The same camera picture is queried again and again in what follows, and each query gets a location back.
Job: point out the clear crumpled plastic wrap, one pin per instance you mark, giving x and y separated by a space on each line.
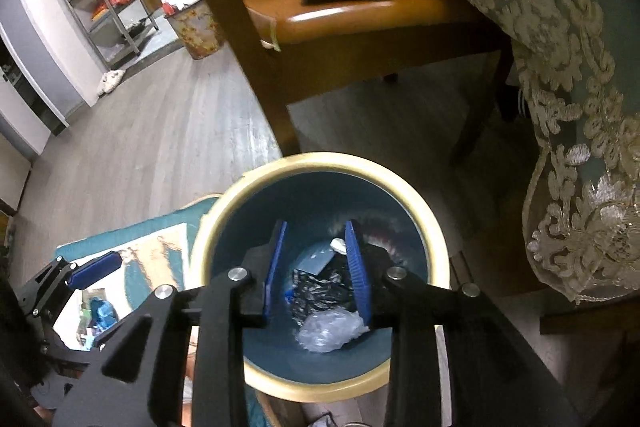
327 332

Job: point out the metal shelf rack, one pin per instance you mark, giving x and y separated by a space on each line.
107 7

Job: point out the small white scrap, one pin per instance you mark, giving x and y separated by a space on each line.
338 247

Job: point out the teal patterned rug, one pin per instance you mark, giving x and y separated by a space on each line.
150 232

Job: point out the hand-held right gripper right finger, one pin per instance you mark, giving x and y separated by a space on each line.
358 272

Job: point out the grey plastic scrap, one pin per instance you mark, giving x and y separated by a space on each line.
316 261

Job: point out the floral patterned bin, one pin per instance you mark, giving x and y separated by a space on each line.
196 32

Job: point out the blue bin with cream rim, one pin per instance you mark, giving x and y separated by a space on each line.
320 192

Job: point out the orange red bags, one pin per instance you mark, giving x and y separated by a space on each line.
112 4

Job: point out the blue snack packet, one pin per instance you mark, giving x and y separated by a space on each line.
104 314

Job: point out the white cloth on floor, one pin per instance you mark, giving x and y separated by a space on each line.
111 82

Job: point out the black plastic bag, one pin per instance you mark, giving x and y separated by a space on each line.
320 289

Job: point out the wooden chair with brown seat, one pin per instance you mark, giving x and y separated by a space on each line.
350 19

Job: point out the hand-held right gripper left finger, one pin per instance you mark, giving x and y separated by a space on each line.
275 274

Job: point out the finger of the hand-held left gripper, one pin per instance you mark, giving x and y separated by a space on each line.
75 353
95 269

